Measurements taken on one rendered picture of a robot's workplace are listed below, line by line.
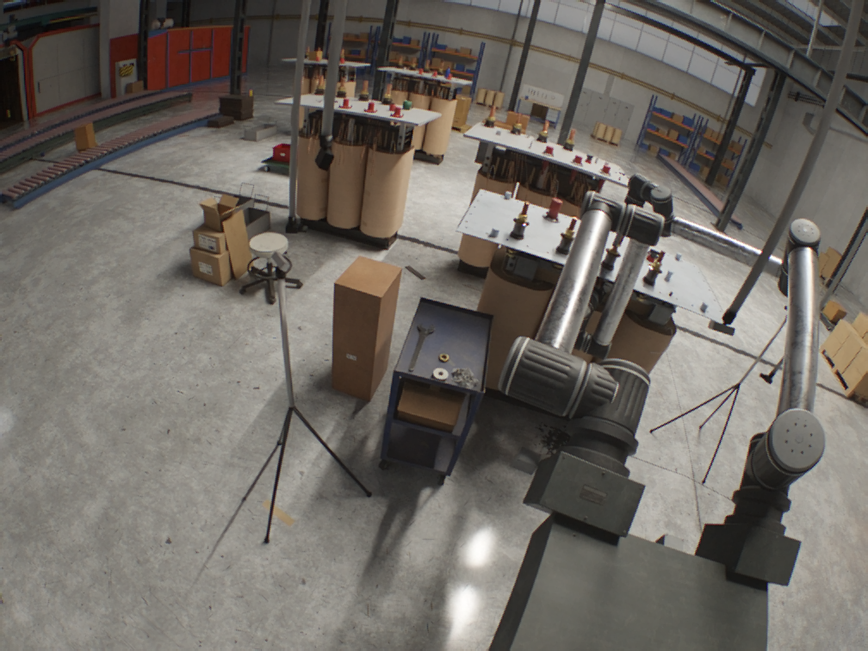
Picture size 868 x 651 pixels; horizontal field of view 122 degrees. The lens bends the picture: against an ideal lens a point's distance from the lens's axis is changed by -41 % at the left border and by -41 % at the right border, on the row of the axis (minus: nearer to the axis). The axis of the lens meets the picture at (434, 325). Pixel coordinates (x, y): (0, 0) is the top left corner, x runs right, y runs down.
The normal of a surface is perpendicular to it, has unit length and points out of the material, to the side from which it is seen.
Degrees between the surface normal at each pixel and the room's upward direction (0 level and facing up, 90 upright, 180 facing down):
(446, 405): 26
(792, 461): 45
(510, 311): 90
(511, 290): 90
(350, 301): 90
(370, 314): 90
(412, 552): 0
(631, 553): 0
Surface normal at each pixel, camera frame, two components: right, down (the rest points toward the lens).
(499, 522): 0.18, -0.76
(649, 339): -0.26, 0.57
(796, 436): -0.47, -0.54
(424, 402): 0.07, -0.43
